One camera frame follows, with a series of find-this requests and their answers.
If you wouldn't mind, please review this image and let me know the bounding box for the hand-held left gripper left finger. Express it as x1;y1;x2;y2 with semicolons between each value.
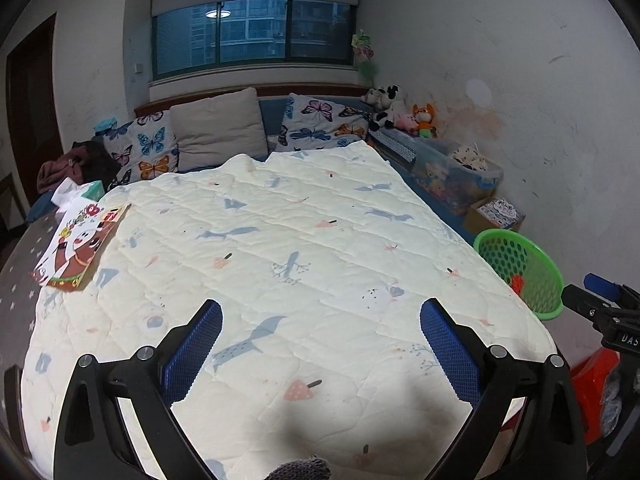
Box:
52;299;224;480

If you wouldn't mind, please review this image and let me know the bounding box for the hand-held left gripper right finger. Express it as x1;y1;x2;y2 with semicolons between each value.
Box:
419;298;588;480

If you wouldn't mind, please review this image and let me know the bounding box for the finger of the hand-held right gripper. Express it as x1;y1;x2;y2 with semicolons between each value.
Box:
561;284;618;322
584;272;626;303

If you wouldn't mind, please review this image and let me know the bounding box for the green plastic basket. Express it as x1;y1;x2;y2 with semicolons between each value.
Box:
472;228;563;322

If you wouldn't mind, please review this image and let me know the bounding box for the person's right hand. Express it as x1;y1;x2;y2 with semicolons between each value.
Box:
597;357;632;438

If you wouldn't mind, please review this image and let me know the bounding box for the person's left hand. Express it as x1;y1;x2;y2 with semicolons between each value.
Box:
264;455;335;480

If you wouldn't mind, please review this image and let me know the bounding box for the red plastic stool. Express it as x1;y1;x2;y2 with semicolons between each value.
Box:
570;347;621;448

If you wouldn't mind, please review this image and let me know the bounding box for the cardboard box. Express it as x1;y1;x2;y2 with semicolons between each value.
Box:
462;196;527;233

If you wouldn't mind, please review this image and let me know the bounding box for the cartoon picture book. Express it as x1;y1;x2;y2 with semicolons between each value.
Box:
31;203;132;291

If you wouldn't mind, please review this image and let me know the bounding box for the clear plastic storage box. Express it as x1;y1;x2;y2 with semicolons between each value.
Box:
395;132;505;216

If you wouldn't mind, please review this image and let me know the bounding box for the white quilted blanket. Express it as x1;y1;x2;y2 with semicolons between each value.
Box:
20;140;558;480

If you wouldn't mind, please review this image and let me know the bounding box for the grey star-print table cover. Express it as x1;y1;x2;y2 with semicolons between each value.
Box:
0;210;63;461

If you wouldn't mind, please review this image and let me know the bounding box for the green tissue pack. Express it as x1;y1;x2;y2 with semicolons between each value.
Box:
52;180;106;208

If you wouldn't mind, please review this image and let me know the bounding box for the butterfly print pillow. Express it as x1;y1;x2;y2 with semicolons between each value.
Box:
279;92;371;153
102;110;180;191

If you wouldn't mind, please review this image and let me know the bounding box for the dotted long box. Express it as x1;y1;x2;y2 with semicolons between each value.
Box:
372;127;417;163

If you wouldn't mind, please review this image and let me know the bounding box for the pile of dark clothes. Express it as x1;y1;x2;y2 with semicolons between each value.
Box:
37;140;121;193

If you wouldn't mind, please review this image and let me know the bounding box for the beige pillow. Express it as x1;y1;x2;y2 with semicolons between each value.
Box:
169;87;268;172

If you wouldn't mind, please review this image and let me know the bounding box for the orange fox plush toy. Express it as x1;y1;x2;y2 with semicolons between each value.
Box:
412;102;438;138

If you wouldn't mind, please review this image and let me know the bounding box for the wooden bed headboard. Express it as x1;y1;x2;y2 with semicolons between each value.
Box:
134;85;371;116

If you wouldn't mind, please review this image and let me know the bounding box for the cow plush toy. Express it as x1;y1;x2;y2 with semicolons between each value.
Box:
361;84;408;131

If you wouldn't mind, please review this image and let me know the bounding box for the dark wooden door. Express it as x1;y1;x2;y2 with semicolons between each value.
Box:
5;12;58;196

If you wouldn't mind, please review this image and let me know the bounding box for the hanging flower decoration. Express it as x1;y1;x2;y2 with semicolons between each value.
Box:
351;30;381;86

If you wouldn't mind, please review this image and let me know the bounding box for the window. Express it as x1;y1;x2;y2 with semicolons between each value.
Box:
152;0;357;78

